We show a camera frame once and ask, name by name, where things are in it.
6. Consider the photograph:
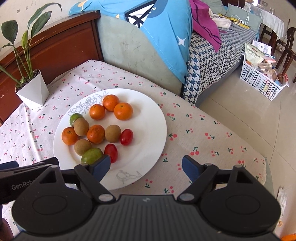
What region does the green fruit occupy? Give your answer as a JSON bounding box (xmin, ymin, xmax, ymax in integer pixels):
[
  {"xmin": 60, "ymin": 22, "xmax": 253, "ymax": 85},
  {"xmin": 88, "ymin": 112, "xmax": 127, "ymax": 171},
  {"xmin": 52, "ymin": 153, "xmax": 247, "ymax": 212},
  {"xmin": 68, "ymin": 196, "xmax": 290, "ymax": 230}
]
[
  {"xmin": 69, "ymin": 113, "xmax": 84, "ymax": 126},
  {"xmin": 81, "ymin": 148, "xmax": 103, "ymax": 165}
]

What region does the red cherry tomato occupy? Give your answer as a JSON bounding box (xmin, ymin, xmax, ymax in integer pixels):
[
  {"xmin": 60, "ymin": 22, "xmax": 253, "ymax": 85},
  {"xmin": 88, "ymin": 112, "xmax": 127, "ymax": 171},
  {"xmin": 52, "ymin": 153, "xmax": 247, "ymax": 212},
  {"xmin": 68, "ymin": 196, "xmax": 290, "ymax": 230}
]
[
  {"xmin": 119, "ymin": 128, "xmax": 133, "ymax": 146},
  {"xmin": 104, "ymin": 144, "xmax": 118, "ymax": 164}
]

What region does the orange mandarin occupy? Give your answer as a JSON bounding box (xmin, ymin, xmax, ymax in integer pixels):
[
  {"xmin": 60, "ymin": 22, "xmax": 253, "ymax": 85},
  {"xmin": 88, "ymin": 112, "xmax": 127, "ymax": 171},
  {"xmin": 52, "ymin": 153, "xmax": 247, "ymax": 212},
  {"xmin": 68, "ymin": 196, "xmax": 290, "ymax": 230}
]
[
  {"xmin": 89, "ymin": 104, "xmax": 105, "ymax": 121},
  {"xmin": 113, "ymin": 102, "xmax": 133, "ymax": 121},
  {"xmin": 102, "ymin": 94, "xmax": 120, "ymax": 111},
  {"xmin": 61, "ymin": 127, "xmax": 80, "ymax": 146},
  {"xmin": 86, "ymin": 125, "xmax": 105, "ymax": 144}
]

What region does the cherry print tablecloth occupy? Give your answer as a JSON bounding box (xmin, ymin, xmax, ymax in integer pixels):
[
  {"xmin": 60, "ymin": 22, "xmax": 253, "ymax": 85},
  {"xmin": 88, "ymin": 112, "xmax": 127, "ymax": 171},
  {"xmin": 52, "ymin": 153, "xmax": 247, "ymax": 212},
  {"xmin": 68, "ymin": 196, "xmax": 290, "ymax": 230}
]
[{"xmin": 1, "ymin": 60, "xmax": 266, "ymax": 196}]

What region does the white plate with rose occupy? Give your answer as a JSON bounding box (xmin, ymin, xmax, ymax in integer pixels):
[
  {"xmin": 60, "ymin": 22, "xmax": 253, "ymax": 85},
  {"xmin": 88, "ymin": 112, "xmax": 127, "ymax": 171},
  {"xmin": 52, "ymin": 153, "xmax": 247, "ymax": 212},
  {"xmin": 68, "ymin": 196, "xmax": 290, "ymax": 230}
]
[{"xmin": 53, "ymin": 88, "xmax": 167, "ymax": 190}]

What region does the white geometric plant pot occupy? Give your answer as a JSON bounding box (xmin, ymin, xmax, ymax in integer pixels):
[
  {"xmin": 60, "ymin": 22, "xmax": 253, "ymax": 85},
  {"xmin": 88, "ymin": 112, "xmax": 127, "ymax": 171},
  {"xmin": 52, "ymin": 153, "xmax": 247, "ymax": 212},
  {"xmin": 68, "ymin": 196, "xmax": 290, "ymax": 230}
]
[{"xmin": 16, "ymin": 69, "xmax": 49, "ymax": 110}]

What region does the houndstooth sofa cover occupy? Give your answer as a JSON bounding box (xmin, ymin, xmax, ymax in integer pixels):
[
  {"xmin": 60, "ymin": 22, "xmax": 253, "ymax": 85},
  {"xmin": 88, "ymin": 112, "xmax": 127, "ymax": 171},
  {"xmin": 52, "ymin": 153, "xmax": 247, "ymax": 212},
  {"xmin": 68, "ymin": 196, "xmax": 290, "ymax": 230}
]
[{"xmin": 183, "ymin": 23, "xmax": 257, "ymax": 104}]

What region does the white perforated basket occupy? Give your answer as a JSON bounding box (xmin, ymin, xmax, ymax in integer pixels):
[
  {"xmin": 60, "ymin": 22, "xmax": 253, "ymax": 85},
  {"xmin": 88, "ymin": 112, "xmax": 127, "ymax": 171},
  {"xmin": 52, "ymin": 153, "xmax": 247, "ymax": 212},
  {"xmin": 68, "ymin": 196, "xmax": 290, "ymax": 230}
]
[{"xmin": 240, "ymin": 54, "xmax": 289, "ymax": 100}]

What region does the dark wooden cabinet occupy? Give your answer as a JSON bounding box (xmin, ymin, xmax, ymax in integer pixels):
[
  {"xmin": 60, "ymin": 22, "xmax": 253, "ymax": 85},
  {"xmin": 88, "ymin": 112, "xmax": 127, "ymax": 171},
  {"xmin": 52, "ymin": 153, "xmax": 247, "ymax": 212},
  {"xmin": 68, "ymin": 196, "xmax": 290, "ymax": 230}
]
[{"xmin": 1, "ymin": 11, "xmax": 104, "ymax": 123}]

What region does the grey-green sofa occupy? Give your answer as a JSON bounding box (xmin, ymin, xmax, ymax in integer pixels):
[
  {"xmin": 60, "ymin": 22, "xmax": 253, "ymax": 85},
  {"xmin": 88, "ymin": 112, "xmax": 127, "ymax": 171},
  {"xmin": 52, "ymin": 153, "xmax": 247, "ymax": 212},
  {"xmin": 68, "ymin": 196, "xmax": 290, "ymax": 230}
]
[{"xmin": 97, "ymin": 15, "xmax": 183, "ymax": 95}]

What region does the purple garment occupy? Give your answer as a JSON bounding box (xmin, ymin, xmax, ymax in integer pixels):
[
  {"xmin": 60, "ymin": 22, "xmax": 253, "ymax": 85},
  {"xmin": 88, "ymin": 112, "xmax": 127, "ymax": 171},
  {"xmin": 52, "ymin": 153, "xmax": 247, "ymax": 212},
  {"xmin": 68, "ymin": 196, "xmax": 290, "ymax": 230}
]
[{"xmin": 189, "ymin": 0, "xmax": 222, "ymax": 52}]

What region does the green leafy plant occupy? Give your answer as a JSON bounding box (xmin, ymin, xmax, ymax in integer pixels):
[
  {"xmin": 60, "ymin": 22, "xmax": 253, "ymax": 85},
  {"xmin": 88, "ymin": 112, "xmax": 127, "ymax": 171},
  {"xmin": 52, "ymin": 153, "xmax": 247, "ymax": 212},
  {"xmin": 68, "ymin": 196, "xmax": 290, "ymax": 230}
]
[{"xmin": 1, "ymin": 2, "xmax": 62, "ymax": 91}]

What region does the dark wooden chair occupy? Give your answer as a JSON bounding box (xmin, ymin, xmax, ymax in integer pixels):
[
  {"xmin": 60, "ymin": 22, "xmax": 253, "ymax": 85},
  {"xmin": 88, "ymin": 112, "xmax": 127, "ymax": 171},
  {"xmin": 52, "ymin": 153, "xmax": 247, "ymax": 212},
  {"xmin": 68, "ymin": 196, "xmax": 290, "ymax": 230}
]
[{"xmin": 259, "ymin": 22, "xmax": 296, "ymax": 84}]

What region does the blue printed blanket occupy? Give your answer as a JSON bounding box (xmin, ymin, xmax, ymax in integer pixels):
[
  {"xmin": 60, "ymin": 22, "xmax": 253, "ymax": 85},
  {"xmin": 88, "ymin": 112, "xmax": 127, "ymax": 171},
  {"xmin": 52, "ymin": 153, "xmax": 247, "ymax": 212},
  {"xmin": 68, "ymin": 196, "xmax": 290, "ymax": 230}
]
[{"xmin": 69, "ymin": 0, "xmax": 193, "ymax": 83}]

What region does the white clothed dining table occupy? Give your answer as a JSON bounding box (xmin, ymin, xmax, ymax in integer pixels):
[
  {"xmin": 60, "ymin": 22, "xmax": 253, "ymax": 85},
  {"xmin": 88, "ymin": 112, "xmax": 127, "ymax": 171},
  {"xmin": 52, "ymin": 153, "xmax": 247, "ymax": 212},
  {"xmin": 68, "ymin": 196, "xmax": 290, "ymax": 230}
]
[{"xmin": 251, "ymin": 4, "xmax": 285, "ymax": 39}]

